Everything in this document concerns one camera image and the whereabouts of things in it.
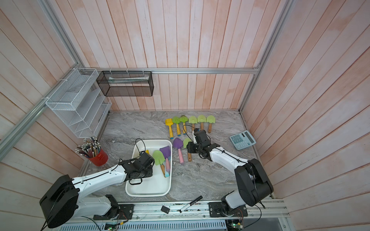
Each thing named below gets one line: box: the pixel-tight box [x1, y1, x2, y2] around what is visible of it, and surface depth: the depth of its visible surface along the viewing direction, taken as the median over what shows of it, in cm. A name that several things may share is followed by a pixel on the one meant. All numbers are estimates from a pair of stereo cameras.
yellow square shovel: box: [164, 118, 174, 140], surface depth 109 cm
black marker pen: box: [179, 195, 203, 214], surface depth 77 cm
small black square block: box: [160, 205, 171, 215], surface depth 76 cm
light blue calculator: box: [229, 130, 257, 151], surface depth 102 cm
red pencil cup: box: [86, 148, 109, 167], surface depth 86 cm
